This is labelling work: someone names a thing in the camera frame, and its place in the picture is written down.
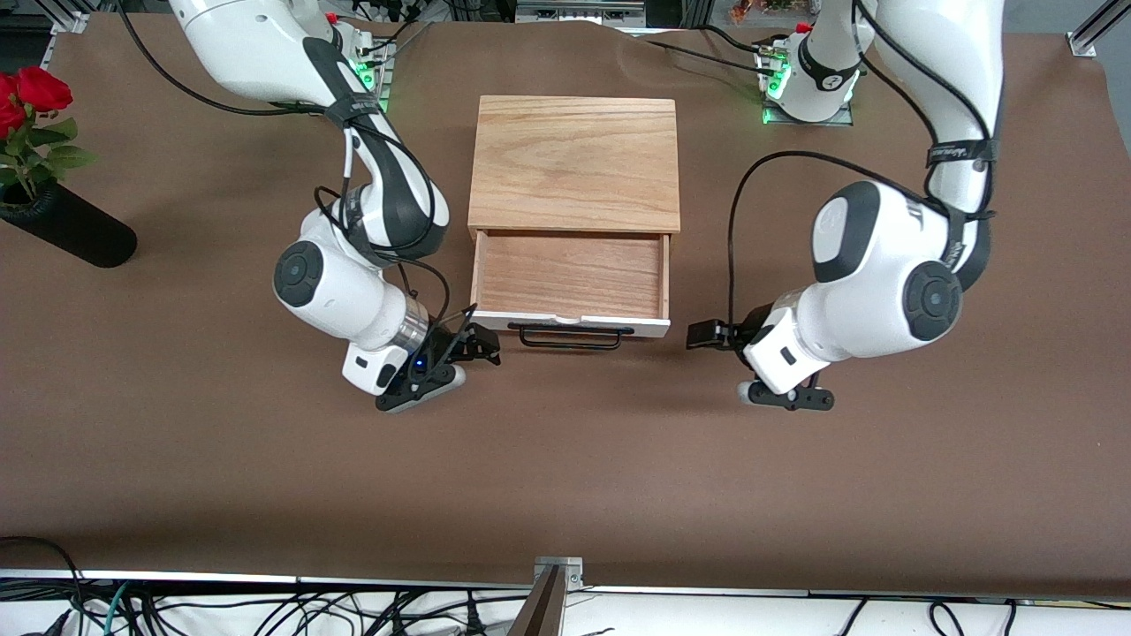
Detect black metal drawer handle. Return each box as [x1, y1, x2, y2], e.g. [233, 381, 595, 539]
[508, 323, 636, 352]

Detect white-fronted wooden drawer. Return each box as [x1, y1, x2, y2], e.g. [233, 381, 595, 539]
[469, 229, 672, 339]

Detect light wooden drawer cabinet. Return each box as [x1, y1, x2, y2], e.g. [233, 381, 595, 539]
[466, 95, 683, 257]

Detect brown table cover sheet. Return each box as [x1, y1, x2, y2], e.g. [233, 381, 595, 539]
[0, 12, 1131, 598]

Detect aluminium table edge strip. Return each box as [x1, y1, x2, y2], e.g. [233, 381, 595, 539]
[0, 568, 1131, 603]

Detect black cylindrical vase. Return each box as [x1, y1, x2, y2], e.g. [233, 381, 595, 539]
[0, 181, 139, 269]

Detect red roses with leaves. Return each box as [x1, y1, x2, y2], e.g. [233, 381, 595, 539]
[0, 66, 99, 209]

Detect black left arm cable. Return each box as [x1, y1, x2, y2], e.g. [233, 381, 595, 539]
[726, 0, 996, 333]

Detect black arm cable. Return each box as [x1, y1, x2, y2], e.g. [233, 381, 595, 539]
[726, 0, 996, 333]
[115, 0, 480, 356]

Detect metal bracket with brown post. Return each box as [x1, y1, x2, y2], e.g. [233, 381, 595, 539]
[508, 556, 587, 636]

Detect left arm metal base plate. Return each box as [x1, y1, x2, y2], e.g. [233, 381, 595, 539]
[758, 35, 857, 127]

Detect black cables to base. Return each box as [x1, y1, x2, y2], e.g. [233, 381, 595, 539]
[641, 25, 780, 79]

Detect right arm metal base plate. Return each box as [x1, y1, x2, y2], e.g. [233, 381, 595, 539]
[336, 22, 395, 114]

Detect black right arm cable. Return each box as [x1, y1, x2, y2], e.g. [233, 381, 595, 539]
[115, 0, 480, 356]

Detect green floor cable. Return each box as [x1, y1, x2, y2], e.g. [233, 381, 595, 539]
[78, 581, 135, 636]

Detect black looped floor cable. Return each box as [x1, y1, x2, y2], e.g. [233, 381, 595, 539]
[0, 535, 87, 610]

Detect aluminium frame profile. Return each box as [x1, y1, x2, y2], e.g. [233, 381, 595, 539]
[1066, 0, 1131, 57]

